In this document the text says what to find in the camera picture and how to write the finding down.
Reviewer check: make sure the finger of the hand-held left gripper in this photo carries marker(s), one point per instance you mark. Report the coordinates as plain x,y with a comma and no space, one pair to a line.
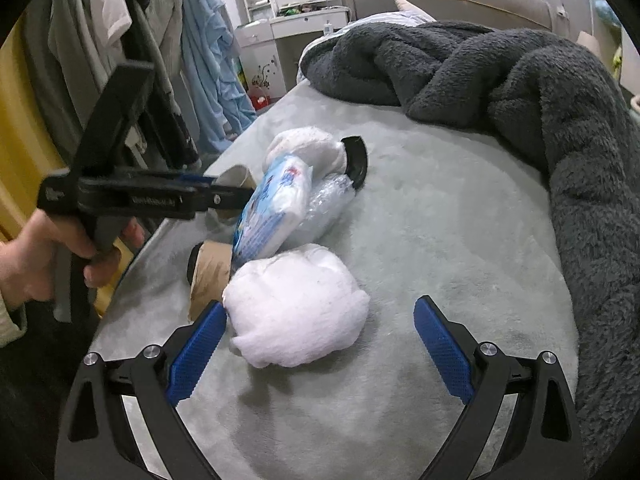
196,178
225,197

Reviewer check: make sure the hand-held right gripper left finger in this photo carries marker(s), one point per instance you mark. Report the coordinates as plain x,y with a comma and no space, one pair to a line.
197,355

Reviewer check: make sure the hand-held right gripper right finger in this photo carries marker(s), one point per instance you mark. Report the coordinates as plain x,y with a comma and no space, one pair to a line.
445,350

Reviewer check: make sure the cardboard tube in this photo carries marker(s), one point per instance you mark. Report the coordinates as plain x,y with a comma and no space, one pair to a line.
235,177

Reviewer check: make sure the blue white tissue packet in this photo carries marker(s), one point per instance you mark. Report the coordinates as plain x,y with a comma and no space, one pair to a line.
270,210

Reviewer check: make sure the brown paper roll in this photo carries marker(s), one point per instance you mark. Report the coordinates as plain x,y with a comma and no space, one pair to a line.
210,277

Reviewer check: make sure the white fluffy cloth wad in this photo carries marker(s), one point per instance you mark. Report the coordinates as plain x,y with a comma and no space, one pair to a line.
310,150

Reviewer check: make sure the clear plastic wrap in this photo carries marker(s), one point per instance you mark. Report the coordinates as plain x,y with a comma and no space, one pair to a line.
327,205

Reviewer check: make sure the large white tissue wad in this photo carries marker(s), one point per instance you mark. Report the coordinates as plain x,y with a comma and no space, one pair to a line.
300,305

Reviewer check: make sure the black curved plastic piece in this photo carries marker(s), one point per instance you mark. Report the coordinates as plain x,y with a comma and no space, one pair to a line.
359,160

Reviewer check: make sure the person's left hand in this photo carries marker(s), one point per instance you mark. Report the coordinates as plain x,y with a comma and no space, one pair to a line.
30,260

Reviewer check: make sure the red bag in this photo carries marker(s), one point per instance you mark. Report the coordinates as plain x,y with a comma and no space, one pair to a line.
257,97

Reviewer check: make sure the grey plush bed sheet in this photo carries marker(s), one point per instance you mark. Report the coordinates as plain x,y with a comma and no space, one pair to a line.
425,240

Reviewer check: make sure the light blue hanging robe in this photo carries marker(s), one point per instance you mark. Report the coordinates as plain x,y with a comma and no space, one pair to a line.
210,60

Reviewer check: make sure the beige hanging cardigan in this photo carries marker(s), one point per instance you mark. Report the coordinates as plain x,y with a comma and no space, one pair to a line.
165,15

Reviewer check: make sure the white vanity table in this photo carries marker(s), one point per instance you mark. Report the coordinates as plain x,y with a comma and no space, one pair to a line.
310,24

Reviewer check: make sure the pile of small toiletries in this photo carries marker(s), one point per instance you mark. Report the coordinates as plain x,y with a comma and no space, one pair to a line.
310,8

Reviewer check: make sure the white pillow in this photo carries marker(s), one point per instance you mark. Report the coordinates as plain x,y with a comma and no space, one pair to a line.
407,5

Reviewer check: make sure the dark grey fleece blanket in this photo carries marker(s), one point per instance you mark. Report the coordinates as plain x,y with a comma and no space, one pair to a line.
500,80

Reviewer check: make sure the white bedside lamp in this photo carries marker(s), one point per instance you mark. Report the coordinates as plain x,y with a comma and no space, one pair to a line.
589,42

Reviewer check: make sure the yellow green cloth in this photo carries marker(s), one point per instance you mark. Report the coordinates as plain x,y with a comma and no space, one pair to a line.
617,57

